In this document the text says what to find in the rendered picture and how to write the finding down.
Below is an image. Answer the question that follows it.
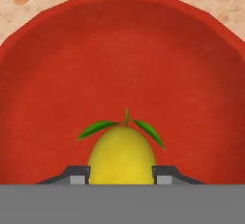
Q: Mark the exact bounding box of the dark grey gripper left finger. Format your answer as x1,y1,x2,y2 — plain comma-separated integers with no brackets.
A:
37,165,92,186

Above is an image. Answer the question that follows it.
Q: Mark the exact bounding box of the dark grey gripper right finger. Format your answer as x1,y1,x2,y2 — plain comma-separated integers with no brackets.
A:
151,165,206,186

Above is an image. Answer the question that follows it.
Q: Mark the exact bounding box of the yellow lemon with green leaves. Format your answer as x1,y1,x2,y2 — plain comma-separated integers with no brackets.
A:
77,108,167,186

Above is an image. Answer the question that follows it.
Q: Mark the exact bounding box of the red bowl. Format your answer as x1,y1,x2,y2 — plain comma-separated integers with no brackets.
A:
0,0,245,186

